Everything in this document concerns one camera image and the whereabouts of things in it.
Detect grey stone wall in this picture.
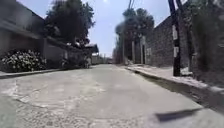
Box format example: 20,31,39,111
144,2,224,84

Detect tall dark trees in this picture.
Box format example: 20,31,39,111
113,7,155,65

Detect raised concrete sidewalk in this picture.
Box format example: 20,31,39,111
0,67,64,80
123,64,224,95

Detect overhead wires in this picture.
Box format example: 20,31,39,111
127,0,136,10

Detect dark utility pole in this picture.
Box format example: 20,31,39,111
167,0,182,77

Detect grey concrete road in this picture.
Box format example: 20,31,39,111
0,63,224,128

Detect white flowering bush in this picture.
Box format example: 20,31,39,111
1,49,48,73

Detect grey building with awning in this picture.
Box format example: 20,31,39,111
0,0,100,72

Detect large dark tree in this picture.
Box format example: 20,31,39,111
44,0,96,48

